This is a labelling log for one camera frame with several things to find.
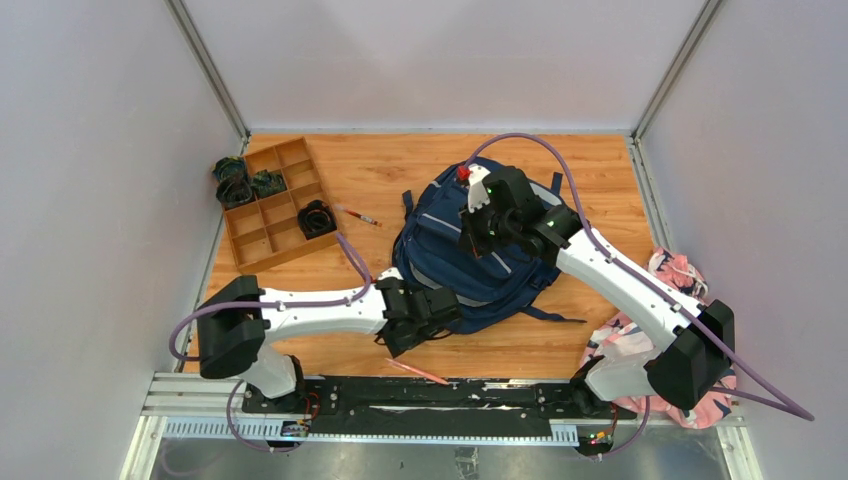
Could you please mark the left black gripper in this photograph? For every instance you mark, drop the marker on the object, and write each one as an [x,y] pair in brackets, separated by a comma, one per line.
[436,315]

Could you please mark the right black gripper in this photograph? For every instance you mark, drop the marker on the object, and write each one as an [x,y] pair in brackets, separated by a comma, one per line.
[469,239]

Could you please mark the navy blue backpack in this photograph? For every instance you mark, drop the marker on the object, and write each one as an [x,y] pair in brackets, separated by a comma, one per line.
[489,289]

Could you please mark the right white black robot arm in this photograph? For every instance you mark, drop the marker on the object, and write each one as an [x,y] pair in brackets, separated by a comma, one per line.
[691,341]

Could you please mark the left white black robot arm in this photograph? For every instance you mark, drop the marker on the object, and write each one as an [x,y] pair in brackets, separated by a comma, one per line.
[237,327]

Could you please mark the pink pencil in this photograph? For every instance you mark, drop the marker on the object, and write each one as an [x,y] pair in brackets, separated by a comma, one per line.
[418,372]

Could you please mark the red pen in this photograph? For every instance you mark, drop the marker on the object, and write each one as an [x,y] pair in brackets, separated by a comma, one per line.
[360,216]

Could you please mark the black rolled belt in tray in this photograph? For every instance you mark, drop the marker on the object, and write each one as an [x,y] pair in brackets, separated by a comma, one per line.
[316,219]

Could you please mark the wooden compartment tray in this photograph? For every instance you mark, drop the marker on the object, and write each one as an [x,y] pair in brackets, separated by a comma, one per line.
[265,233]

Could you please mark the pink patterned cloth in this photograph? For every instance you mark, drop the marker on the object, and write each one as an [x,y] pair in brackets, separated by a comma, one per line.
[620,336]

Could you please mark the green rolled band in tray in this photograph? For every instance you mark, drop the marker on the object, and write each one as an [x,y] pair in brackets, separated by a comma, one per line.
[267,183]

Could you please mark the black rolled band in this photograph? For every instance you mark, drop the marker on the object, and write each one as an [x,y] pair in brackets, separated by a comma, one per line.
[234,192]

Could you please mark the dark green rolled band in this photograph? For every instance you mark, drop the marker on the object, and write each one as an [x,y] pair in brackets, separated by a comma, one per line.
[227,167]

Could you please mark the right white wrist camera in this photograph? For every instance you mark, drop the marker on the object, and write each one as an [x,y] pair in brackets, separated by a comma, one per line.
[478,195]

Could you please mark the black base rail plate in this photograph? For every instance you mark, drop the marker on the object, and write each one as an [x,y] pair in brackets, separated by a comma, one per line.
[355,405]

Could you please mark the aluminium slotted rail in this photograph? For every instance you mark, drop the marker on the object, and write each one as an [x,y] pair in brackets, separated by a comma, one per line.
[212,408]

